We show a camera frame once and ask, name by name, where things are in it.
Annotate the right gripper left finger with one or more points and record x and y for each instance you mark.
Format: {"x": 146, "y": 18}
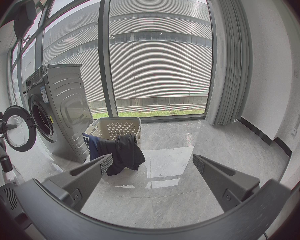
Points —
{"x": 85, "y": 177}

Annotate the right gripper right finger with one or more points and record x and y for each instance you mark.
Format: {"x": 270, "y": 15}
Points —
{"x": 222, "y": 179}

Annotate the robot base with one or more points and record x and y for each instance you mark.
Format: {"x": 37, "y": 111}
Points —
{"x": 10, "y": 199}

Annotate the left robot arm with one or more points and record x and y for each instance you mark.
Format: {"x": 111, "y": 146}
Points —
{"x": 5, "y": 162}

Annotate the cream laundry basket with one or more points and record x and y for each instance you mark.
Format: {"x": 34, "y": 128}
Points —
{"x": 120, "y": 127}

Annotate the grey washing machine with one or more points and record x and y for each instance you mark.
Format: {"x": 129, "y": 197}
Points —
{"x": 67, "y": 109}

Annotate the washing machine door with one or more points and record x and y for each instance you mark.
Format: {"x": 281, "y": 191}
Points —
{"x": 20, "y": 129}

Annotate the dark blue T-shirt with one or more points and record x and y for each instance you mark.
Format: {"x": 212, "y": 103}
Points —
{"x": 95, "y": 146}

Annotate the black garment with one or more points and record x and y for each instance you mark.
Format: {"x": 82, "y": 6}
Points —
{"x": 126, "y": 154}

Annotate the white curtain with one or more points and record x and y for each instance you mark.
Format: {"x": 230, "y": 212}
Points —
{"x": 230, "y": 66}

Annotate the window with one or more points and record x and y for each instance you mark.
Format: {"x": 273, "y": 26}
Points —
{"x": 105, "y": 46}

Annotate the white wall socket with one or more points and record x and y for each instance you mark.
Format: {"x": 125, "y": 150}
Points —
{"x": 294, "y": 131}

